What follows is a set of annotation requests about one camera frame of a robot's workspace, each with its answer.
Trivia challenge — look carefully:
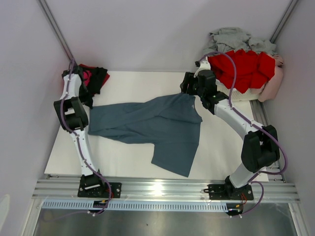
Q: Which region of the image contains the blue-grey t-shirt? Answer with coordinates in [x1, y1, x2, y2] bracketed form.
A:
[88, 93, 202, 177]

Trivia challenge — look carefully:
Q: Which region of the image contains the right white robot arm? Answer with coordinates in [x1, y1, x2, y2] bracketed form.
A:
[180, 70, 280, 200]

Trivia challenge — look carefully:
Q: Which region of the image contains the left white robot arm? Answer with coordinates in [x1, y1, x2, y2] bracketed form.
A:
[54, 66, 106, 197]

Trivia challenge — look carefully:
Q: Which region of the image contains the folded pink t-shirt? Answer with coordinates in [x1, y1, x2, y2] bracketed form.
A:
[83, 70, 92, 86]

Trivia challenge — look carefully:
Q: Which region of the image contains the folded black t-shirt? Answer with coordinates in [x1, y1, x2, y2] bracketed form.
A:
[87, 67, 109, 95]

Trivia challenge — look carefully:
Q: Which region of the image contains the folded dark red t-shirt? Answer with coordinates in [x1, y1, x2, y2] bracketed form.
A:
[79, 64, 110, 87]

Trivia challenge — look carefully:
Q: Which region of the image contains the grey t-shirt in basket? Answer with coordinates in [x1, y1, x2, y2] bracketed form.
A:
[203, 27, 277, 56]

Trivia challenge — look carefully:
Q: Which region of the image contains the white laundry basket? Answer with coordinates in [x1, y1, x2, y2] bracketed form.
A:
[216, 83, 259, 102]

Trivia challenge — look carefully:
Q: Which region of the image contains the red t-shirt in basket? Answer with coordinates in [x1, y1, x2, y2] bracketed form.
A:
[208, 50, 275, 93]

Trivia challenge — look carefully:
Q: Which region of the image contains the light pink garment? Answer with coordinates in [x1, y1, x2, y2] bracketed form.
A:
[258, 55, 284, 102]

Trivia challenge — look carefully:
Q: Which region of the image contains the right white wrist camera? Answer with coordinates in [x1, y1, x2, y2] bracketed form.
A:
[194, 60, 211, 78]

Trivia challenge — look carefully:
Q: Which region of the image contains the right side aluminium rail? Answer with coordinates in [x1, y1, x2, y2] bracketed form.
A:
[250, 100, 286, 183]

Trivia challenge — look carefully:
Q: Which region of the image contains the left corner aluminium post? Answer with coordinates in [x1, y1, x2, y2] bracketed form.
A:
[36, 0, 76, 62]

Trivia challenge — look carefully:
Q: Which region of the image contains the corner aluminium post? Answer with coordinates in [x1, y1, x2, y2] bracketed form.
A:
[269, 0, 300, 44]
[36, 0, 76, 62]

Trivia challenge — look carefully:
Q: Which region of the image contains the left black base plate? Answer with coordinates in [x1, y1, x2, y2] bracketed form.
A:
[77, 182, 122, 199]

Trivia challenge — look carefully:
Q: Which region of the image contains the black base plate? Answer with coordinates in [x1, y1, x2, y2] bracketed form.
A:
[203, 184, 254, 201]
[77, 182, 122, 199]

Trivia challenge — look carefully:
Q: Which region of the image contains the aluminium mounting rail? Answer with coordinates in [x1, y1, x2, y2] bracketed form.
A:
[32, 176, 300, 203]

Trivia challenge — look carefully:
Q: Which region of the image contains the right corner aluminium post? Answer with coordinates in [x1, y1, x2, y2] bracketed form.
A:
[269, 0, 300, 44]

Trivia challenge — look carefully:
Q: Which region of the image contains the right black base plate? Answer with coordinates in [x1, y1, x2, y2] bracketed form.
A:
[203, 184, 254, 201]

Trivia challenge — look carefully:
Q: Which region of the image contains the white slotted cable duct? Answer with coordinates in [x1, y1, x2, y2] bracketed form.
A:
[42, 200, 228, 212]

